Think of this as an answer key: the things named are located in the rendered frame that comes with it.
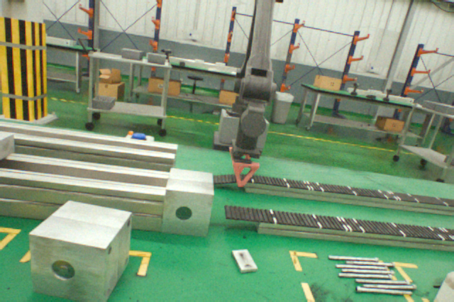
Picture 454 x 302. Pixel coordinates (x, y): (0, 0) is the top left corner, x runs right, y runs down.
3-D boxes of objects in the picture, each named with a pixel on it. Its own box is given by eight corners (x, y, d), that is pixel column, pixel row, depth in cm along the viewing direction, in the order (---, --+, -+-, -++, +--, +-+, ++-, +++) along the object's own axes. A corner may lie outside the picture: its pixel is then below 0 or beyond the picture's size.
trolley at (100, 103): (164, 125, 418) (171, 52, 386) (166, 137, 368) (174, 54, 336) (85, 118, 388) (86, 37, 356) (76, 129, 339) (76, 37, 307)
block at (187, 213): (206, 205, 70) (212, 169, 67) (206, 237, 58) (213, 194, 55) (167, 200, 68) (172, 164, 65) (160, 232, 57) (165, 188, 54)
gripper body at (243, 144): (234, 157, 73) (239, 129, 71) (230, 144, 83) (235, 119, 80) (259, 161, 74) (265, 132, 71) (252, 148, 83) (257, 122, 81)
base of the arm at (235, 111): (251, 115, 129) (225, 112, 126) (255, 97, 127) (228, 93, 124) (257, 120, 121) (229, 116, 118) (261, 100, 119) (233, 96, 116)
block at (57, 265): (134, 252, 50) (137, 204, 47) (103, 306, 39) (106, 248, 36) (77, 242, 50) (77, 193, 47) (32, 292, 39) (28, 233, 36)
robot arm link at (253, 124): (275, 82, 74) (241, 77, 74) (282, 87, 63) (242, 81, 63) (266, 128, 78) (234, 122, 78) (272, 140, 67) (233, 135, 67)
